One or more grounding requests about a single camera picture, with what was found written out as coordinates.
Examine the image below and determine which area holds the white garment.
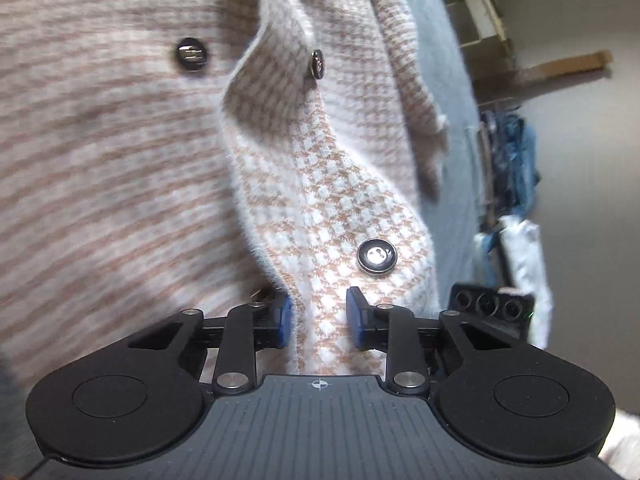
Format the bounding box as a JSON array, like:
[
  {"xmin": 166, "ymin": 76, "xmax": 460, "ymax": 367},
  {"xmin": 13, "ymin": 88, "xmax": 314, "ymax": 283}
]
[{"xmin": 475, "ymin": 215, "xmax": 556, "ymax": 351}]

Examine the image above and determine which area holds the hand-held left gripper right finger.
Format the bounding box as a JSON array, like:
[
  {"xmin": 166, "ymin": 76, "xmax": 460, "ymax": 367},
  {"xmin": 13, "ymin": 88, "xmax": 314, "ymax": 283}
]
[{"xmin": 346, "ymin": 286, "xmax": 518, "ymax": 395}]

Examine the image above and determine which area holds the pile of blue clothes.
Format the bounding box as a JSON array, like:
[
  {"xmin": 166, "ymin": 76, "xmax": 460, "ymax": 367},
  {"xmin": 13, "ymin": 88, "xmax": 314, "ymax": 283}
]
[{"xmin": 477, "ymin": 105, "xmax": 543, "ymax": 233}]

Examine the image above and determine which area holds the grey fleece blanket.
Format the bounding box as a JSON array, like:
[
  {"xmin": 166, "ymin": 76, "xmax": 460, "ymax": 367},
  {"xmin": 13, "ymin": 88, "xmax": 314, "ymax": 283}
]
[{"xmin": 395, "ymin": 0, "xmax": 501, "ymax": 341}]

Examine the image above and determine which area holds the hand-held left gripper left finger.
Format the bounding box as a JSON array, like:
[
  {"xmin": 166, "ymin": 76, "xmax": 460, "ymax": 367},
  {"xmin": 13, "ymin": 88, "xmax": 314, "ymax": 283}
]
[{"xmin": 127, "ymin": 287, "xmax": 293, "ymax": 395}]

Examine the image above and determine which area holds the beige white houndstooth cardigan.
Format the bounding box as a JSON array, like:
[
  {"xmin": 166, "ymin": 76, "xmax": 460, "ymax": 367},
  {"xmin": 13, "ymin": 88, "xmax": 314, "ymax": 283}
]
[{"xmin": 0, "ymin": 0, "xmax": 451, "ymax": 401}]

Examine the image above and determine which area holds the white wooden desk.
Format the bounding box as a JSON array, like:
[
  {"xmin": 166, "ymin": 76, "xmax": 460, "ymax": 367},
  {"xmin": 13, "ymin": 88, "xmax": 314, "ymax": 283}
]
[{"xmin": 430, "ymin": 0, "xmax": 521, "ymax": 78}]

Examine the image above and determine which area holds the wooden plank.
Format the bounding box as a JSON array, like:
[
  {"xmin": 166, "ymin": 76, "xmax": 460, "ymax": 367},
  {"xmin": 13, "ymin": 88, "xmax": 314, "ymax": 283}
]
[{"xmin": 472, "ymin": 50, "xmax": 613, "ymax": 83}]

